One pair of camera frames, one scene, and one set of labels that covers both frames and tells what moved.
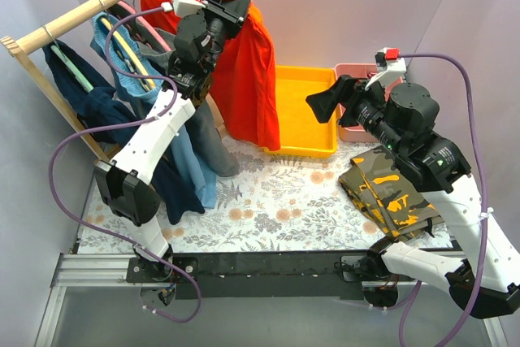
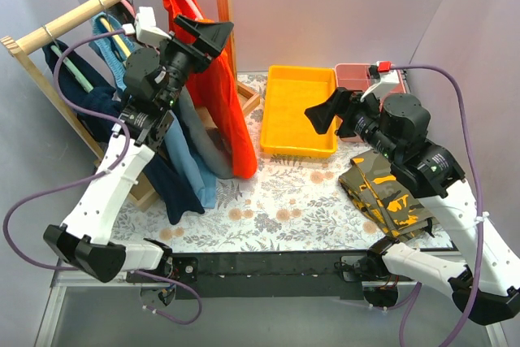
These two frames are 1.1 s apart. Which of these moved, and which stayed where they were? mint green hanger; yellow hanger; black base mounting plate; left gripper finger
Moved: left gripper finger
Stayed: mint green hanger; black base mounting plate; yellow hanger
